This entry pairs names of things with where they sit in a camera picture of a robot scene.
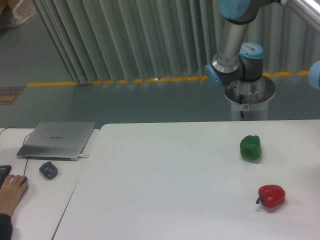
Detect person's bare hand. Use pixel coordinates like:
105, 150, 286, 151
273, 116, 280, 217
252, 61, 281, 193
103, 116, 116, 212
0, 174, 28, 217

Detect red bell pepper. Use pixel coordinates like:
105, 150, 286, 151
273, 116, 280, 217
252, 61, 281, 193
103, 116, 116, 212
255, 184, 286, 208

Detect black computer mouse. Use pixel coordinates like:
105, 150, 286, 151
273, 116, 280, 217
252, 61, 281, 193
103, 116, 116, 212
20, 176, 28, 187

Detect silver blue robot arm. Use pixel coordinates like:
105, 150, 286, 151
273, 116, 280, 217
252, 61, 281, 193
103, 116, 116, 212
205, 0, 320, 88

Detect dark sleeved forearm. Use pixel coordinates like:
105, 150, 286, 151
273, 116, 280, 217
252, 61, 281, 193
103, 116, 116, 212
0, 213, 13, 240

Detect black small controller device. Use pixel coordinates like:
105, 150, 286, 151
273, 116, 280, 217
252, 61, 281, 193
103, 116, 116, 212
39, 161, 59, 180

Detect silver closed laptop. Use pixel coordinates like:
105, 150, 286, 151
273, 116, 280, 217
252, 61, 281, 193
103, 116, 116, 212
16, 121, 96, 161

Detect orange floor sign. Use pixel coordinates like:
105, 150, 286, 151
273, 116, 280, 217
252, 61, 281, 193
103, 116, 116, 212
0, 86, 25, 105

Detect grey pleated curtain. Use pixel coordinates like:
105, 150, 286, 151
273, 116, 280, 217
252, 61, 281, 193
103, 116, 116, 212
33, 0, 320, 85

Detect clear plastic wrapped bundle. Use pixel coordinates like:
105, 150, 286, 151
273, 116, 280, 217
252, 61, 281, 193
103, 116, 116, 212
0, 0, 36, 37

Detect yellow floor tape line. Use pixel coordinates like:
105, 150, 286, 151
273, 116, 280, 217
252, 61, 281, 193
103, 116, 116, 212
26, 71, 294, 87

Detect green bell pepper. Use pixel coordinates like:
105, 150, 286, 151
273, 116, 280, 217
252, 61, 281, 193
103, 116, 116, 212
240, 135, 262, 161

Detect black mouse cable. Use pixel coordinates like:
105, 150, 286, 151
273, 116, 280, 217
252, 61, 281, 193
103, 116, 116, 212
0, 126, 33, 177

